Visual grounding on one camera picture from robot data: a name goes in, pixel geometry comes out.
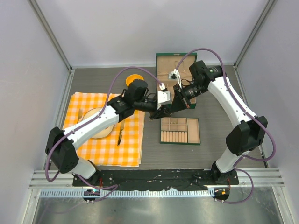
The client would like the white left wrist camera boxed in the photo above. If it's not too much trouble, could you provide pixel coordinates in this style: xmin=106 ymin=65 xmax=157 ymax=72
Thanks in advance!
xmin=157 ymin=83 xmax=171 ymax=109

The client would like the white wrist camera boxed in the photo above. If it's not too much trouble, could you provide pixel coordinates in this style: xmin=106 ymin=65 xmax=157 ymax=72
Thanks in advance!
xmin=157 ymin=83 xmax=171 ymax=109
xmin=168 ymin=69 xmax=182 ymax=88

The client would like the orange white checkered cloth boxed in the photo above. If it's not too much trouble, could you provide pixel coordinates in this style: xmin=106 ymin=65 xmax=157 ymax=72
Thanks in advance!
xmin=63 ymin=92 xmax=145 ymax=167

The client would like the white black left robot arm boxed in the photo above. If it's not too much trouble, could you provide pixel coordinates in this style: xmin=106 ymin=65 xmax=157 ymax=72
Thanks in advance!
xmin=45 ymin=79 xmax=171 ymax=186

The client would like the orange bowl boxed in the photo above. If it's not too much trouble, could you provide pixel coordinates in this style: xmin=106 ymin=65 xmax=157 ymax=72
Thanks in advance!
xmin=125 ymin=74 xmax=144 ymax=86

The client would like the beige bird pattern plate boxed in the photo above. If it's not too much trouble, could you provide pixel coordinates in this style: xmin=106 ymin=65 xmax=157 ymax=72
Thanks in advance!
xmin=81 ymin=108 xmax=114 ymax=139

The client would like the green jewelry box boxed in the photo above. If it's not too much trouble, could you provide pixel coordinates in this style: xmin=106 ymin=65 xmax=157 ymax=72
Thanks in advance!
xmin=156 ymin=53 xmax=197 ymax=100

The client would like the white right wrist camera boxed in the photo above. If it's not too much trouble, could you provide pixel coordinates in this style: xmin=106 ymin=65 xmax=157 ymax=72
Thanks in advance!
xmin=168 ymin=69 xmax=182 ymax=88

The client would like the green jewelry tray insert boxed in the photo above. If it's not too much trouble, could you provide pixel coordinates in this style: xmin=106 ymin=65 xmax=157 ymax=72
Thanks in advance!
xmin=160 ymin=117 xmax=201 ymax=145

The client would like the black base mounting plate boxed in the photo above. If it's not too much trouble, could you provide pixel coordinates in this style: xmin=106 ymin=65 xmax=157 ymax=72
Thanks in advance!
xmin=72 ymin=168 xmax=239 ymax=190

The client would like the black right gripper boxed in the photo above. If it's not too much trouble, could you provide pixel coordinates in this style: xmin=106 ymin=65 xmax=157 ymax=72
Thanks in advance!
xmin=169 ymin=82 xmax=207 ymax=114

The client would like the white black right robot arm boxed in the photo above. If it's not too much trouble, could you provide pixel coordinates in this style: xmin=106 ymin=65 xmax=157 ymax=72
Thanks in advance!
xmin=170 ymin=61 xmax=268 ymax=184

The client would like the white slotted cable duct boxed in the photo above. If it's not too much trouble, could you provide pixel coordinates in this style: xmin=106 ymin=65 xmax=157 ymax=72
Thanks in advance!
xmin=39 ymin=188 xmax=214 ymax=199

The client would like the black handled knife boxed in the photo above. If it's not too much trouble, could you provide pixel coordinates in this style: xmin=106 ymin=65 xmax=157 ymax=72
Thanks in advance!
xmin=117 ymin=120 xmax=125 ymax=146

